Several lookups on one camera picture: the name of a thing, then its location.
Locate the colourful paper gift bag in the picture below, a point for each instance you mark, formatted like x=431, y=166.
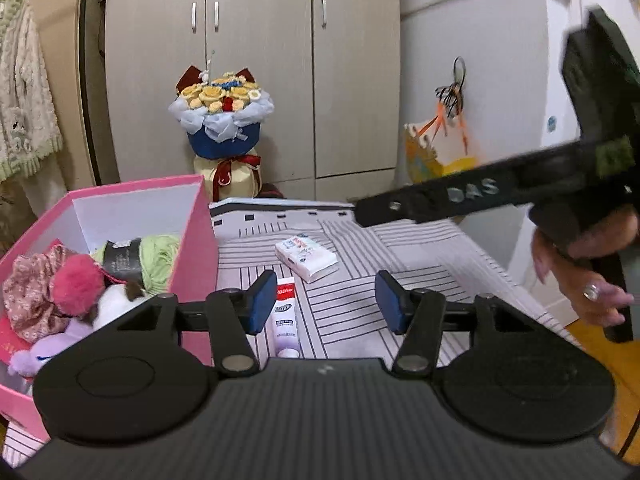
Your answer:
x=438, y=147

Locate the white brown plush toy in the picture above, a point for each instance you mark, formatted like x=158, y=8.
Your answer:
x=116, y=301

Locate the pink storage box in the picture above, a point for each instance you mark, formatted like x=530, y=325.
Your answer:
x=85, y=219

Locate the tissue pack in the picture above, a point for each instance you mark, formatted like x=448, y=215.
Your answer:
x=306, y=258

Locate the white red tube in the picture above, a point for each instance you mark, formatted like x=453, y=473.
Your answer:
x=282, y=327

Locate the purple plush toy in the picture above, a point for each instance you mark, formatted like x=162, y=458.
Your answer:
x=27, y=363

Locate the green yarn ball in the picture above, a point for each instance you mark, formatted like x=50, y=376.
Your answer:
x=147, y=261

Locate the beige wardrobe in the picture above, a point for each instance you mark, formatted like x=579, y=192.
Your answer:
x=331, y=68

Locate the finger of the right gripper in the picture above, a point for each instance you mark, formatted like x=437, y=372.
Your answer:
x=519, y=180

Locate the flower bouquet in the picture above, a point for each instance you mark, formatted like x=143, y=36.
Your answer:
x=222, y=118

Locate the right hand with ring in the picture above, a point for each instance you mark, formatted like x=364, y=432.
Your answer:
x=595, y=300

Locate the cream knitted cardigan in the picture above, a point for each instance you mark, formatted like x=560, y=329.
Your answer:
x=29, y=126

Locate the pink pompom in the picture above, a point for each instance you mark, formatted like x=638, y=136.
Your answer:
x=77, y=285

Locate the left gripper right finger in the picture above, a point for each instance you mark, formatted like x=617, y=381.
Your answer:
x=495, y=368

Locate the striped table cloth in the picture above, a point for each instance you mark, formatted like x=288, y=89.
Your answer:
x=334, y=413

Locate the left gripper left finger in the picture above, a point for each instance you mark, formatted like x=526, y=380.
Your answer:
x=154, y=368

